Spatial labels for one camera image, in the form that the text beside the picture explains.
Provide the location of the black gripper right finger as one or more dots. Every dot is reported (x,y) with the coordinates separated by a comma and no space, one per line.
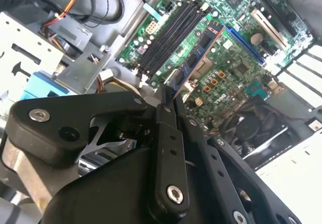
(198,138)

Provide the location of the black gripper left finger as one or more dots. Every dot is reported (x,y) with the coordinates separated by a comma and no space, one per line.
(168,173)

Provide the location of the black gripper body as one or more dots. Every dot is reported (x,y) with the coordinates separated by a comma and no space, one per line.
(105,196)

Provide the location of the RAM stick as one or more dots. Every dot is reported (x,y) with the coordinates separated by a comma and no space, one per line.
(193,58)

